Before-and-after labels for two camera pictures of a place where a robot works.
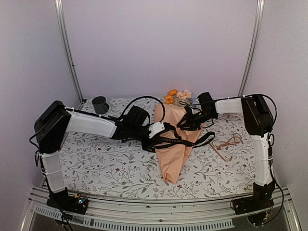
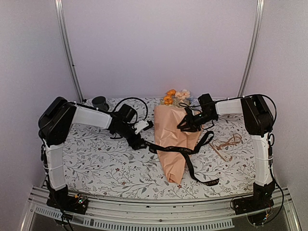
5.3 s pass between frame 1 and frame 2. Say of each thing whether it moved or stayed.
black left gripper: moved
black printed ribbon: moved
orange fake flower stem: stayed
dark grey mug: stayed
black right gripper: stayed
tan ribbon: stayed
